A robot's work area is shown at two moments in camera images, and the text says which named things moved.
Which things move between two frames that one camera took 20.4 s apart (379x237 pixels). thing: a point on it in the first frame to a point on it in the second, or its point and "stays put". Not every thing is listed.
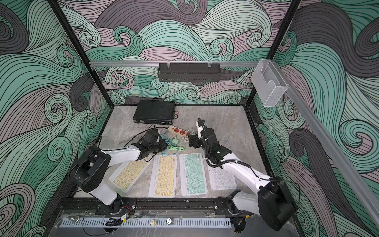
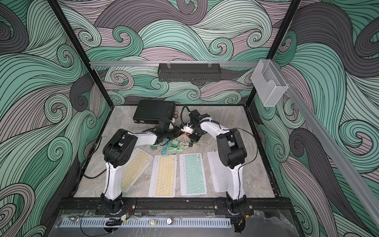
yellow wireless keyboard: (163, 177) stays put
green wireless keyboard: (192, 174) stays put
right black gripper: (194, 139) to (194, 138)
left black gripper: (162, 142) to (175, 130)
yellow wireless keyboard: (127, 174) stays put
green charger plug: (174, 141) stays put
